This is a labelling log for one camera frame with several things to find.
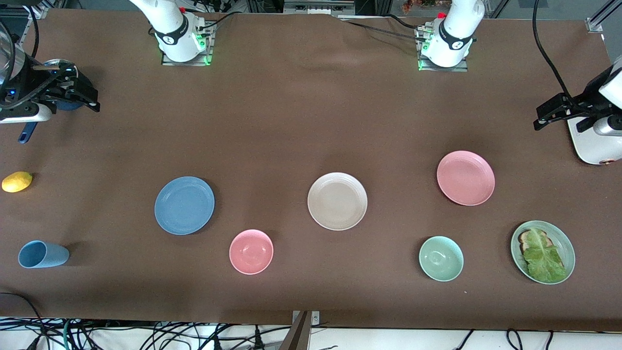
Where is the pink plate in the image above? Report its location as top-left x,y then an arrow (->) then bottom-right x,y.
436,150 -> 496,207

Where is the blue plate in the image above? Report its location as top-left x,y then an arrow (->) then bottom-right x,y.
154,176 -> 215,236

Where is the blue saucepan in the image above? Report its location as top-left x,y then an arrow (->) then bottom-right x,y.
18,58 -> 86,144

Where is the yellow lemon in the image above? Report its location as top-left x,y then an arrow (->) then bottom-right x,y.
1,171 -> 34,193

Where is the toast slice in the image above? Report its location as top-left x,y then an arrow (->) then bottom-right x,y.
518,229 -> 553,254

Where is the mint green plate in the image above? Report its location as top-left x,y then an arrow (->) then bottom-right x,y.
510,220 -> 576,285

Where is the green lettuce leaf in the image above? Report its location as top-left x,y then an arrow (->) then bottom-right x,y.
522,227 -> 567,283

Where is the blue cup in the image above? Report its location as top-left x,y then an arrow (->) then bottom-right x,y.
18,240 -> 70,269

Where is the mint green bowl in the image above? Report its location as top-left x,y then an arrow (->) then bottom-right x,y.
418,236 -> 465,282

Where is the brown table cloth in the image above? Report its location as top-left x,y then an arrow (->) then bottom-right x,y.
0,9 -> 622,333

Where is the beige plate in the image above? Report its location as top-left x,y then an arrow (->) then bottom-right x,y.
307,172 -> 368,231

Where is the pink bowl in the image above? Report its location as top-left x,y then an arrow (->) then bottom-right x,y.
229,229 -> 274,276

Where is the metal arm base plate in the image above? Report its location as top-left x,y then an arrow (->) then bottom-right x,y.
417,27 -> 468,72
161,23 -> 213,67

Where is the aluminium frame beam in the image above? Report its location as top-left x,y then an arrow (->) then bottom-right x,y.
283,0 -> 356,16

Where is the dark camera post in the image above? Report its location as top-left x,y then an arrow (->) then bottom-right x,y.
279,311 -> 311,350

